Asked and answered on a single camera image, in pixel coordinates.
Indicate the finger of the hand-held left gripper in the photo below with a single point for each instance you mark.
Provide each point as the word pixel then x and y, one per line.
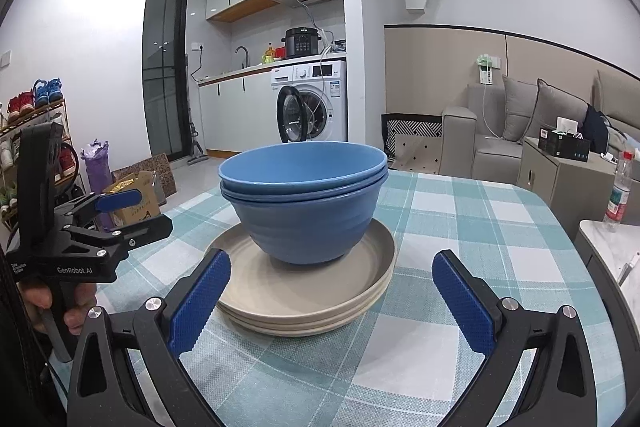
pixel 117 201
pixel 150 227

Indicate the white washing machine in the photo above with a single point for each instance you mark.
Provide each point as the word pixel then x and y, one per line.
pixel 332 107

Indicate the grey sofa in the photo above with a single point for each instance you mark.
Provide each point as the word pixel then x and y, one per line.
pixel 460 142

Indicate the grey bedside cabinet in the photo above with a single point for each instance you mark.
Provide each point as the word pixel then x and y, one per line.
pixel 555 177

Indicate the white wall switch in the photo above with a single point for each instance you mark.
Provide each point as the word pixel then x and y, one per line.
pixel 5 59

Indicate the small white gadget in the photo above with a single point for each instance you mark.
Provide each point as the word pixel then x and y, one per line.
pixel 627 267

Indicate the purple bag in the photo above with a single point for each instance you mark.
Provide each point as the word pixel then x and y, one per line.
pixel 97 177

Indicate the patterned brown flat box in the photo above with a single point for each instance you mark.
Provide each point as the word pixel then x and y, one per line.
pixel 162 172

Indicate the black and white patterned rug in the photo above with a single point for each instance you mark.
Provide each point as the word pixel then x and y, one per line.
pixel 415 152

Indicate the wooden shoe rack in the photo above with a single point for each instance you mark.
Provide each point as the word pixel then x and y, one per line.
pixel 50 107

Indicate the teal checked tablecloth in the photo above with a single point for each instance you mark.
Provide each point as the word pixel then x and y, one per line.
pixel 450 217

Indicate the red box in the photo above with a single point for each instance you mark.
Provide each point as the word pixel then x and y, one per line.
pixel 280 53

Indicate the steel faucet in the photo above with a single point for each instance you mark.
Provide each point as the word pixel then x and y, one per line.
pixel 247 59

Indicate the white side table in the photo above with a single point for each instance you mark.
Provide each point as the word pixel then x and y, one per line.
pixel 600 247

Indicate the grey floor mop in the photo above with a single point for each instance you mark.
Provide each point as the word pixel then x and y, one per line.
pixel 196 152

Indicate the white kitchen base cabinet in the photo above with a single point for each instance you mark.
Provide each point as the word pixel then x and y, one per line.
pixel 235 117

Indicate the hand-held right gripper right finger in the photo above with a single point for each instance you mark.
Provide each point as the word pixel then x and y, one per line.
pixel 462 302

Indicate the printed cardboard box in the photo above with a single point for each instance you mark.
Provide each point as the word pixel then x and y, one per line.
pixel 142 202

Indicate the clear water bottle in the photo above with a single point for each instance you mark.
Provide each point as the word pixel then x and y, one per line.
pixel 617 202

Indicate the dark clothing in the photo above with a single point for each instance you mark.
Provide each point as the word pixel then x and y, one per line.
pixel 595 127

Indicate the blue bowl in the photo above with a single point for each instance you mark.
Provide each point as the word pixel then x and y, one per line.
pixel 305 198
pixel 300 167
pixel 305 232

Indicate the white box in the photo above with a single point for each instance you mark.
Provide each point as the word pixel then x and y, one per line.
pixel 567 124

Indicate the grey cushion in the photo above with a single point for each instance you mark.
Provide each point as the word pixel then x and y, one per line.
pixel 555 107
pixel 520 112

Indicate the red shoe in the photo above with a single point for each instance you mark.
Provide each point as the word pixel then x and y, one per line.
pixel 27 100
pixel 14 103

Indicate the blue sandal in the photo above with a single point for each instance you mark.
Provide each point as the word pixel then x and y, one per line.
pixel 40 93
pixel 55 91

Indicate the dark glass door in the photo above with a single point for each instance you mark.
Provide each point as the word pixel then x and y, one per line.
pixel 165 107

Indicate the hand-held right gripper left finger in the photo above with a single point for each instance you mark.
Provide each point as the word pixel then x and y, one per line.
pixel 200 302

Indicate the beige plate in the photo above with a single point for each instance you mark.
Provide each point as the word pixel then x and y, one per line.
pixel 300 331
pixel 300 321
pixel 280 282

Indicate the person's left hand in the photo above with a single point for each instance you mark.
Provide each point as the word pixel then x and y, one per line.
pixel 80 302

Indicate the black box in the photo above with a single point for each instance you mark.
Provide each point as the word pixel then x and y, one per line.
pixel 565 147

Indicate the black pressure cooker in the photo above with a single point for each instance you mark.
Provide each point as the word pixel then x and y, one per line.
pixel 301 42

